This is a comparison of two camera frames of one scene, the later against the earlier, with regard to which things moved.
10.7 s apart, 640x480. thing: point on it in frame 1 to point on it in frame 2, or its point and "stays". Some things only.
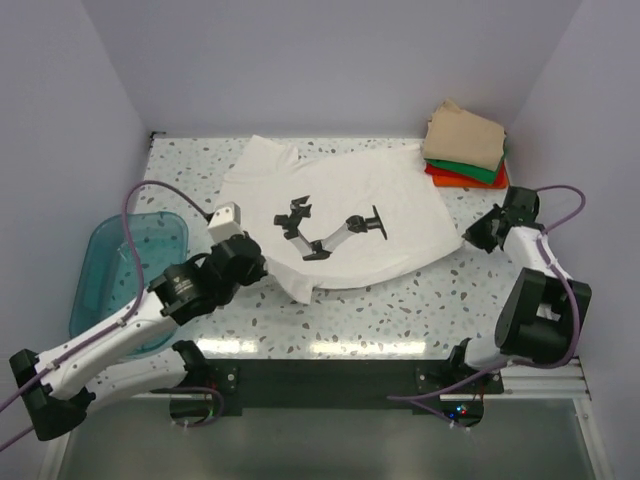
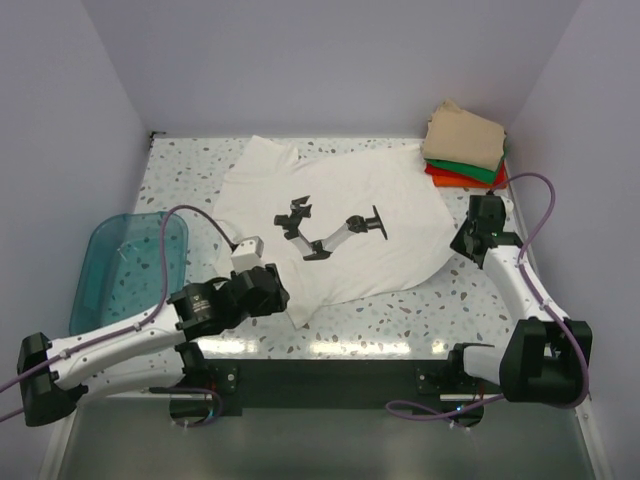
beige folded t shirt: x=462 y=137 stays
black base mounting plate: x=414 y=384 stays
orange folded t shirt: x=451 y=178 stays
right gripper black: x=474 y=232 to x=457 y=243
